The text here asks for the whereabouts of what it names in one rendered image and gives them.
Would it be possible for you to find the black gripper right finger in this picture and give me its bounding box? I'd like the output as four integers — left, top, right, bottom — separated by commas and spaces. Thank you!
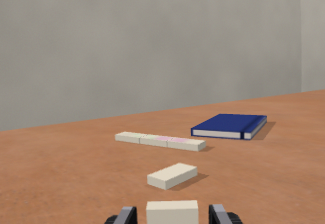
209, 204, 243, 224

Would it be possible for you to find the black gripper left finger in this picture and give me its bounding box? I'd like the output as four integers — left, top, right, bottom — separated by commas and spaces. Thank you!
104, 206, 137, 224

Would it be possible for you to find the dark blue book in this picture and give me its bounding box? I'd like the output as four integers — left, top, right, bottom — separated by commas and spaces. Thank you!
191, 114, 267, 140

